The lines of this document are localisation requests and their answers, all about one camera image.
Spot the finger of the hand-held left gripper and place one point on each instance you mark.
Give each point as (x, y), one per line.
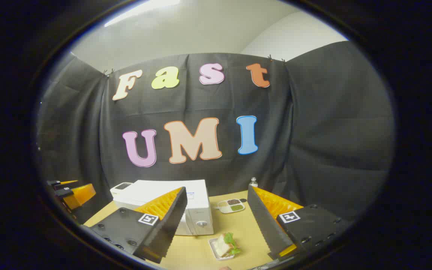
(54, 183)
(81, 195)

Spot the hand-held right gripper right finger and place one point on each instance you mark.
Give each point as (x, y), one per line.
(264, 225)

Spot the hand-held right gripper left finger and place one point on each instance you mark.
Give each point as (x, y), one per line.
(171, 225)

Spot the white microwave oven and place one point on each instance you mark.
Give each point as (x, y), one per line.
(163, 189)

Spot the bread sandwich with lettuce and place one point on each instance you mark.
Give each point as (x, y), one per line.
(225, 243)

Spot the white divided dish with grains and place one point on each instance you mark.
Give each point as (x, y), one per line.
(231, 206)

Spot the small white box device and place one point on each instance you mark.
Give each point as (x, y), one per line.
(121, 187)

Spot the small clear plastic bottle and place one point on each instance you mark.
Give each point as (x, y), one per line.
(253, 183)

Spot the white plastic tray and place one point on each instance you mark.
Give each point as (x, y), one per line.
(213, 247)

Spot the black backdrop cloth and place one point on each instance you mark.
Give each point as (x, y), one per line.
(313, 131)

